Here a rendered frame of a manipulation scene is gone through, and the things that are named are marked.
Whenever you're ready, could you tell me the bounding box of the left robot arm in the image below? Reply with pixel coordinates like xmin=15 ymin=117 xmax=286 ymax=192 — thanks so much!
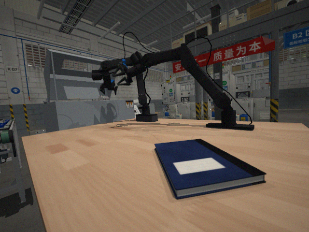
xmin=130 ymin=43 xmax=254 ymax=130

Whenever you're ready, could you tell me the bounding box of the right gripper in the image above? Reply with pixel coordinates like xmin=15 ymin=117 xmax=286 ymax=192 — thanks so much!
xmin=99 ymin=80 xmax=118 ymax=95

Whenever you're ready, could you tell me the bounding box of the dark blue notebook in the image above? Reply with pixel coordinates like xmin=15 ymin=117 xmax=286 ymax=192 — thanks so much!
xmin=155 ymin=139 xmax=266 ymax=200

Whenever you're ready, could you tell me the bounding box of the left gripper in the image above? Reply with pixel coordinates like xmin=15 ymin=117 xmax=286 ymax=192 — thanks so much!
xmin=112 ymin=59 xmax=139 ymax=86

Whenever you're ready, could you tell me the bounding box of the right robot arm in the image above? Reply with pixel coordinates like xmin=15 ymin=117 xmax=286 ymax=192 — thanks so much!
xmin=92 ymin=58 xmax=157 ymax=116

